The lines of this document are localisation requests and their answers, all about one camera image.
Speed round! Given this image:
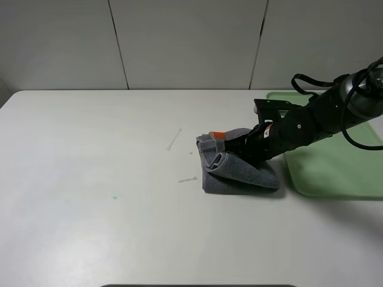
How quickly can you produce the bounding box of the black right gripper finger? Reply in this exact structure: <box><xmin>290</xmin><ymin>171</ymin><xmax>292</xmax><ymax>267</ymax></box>
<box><xmin>226</xmin><ymin>146</ymin><xmax>249</xmax><ymax>158</ymax></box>
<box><xmin>224</xmin><ymin>136</ymin><xmax>247</xmax><ymax>149</ymax></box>

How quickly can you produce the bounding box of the grey towel with orange stripes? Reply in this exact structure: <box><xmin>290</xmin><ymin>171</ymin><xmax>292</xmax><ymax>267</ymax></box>
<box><xmin>196</xmin><ymin>128</ymin><xmax>280</xmax><ymax>195</ymax></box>

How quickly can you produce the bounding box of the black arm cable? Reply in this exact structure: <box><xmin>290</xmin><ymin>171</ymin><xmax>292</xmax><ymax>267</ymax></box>
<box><xmin>291</xmin><ymin>55</ymin><xmax>383</xmax><ymax>150</ymax></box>

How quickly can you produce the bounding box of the light green plastic tray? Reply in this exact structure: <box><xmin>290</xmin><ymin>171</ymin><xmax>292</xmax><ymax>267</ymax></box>
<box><xmin>266</xmin><ymin>91</ymin><xmax>383</xmax><ymax>199</ymax></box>

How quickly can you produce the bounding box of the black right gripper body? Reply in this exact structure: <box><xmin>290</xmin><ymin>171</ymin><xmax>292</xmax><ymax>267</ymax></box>
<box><xmin>244</xmin><ymin>99</ymin><xmax>332</xmax><ymax>161</ymax></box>

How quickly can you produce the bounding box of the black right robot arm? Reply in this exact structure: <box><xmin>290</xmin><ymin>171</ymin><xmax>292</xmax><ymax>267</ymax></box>
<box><xmin>224</xmin><ymin>60</ymin><xmax>382</xmax><ymax>161</ymax></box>

